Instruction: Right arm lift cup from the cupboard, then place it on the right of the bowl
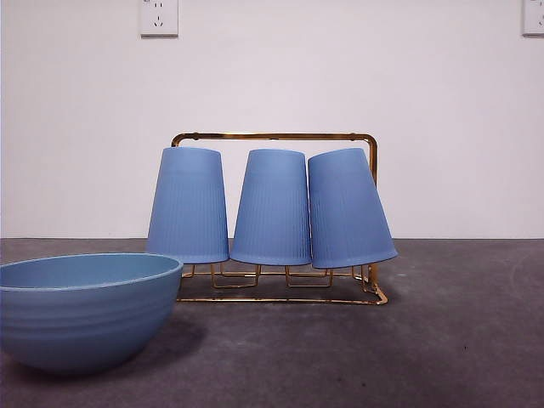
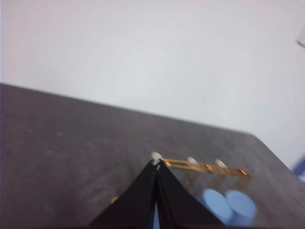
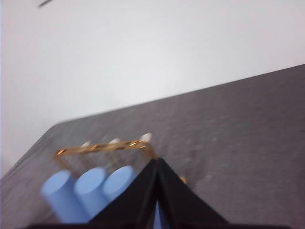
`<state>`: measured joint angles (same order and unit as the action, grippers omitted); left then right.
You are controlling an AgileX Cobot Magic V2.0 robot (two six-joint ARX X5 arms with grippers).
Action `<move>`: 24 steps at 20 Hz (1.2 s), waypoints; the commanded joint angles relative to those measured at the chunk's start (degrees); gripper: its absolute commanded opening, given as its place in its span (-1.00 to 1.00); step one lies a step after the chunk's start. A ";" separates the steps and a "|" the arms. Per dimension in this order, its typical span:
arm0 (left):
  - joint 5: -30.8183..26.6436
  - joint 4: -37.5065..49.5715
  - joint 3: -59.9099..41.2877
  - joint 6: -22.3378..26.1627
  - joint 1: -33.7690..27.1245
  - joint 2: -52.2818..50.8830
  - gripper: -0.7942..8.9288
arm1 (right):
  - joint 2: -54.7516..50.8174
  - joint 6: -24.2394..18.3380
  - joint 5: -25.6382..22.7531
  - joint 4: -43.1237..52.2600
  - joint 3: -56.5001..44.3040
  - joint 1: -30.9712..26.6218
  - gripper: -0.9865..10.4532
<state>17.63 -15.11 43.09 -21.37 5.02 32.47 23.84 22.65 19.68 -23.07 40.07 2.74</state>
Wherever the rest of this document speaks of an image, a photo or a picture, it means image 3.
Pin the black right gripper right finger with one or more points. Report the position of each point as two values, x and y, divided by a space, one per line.
183 205

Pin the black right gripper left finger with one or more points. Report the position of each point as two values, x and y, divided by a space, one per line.
133 205

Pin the light blue ribbed cup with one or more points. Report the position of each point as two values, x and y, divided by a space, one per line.
90 188
60 193
118 181

